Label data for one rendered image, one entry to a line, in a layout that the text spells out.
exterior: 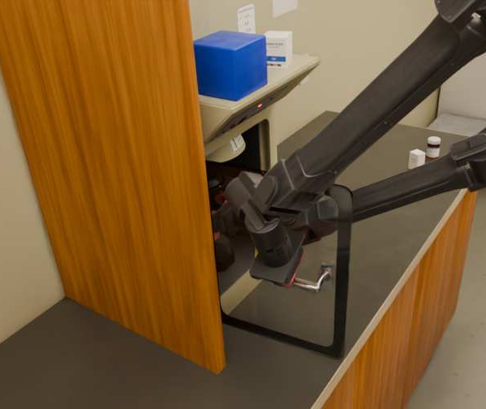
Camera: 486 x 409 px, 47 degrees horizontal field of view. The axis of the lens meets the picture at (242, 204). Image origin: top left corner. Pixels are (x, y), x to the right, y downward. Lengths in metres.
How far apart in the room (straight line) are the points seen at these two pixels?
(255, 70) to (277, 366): 0.62
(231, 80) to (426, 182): 0.41
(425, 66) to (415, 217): 1.05
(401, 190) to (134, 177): 0.50
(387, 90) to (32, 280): 1.02
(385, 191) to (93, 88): 0.57
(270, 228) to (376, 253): 0.73
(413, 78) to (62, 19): 0.60
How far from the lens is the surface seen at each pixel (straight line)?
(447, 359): 2.63
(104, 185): 1.13
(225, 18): 1.09
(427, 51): 0.71
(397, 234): 1.63
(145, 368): 1.26
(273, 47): 1.12
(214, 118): 0.96
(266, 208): 0.82
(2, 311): 1.45
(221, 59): 0.95
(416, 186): 1.08
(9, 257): 1.40
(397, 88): 0.72
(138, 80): 0.94
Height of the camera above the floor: 1.84
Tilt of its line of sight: 31 degrees down
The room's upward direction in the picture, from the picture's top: 4 degrees counter-clockwise
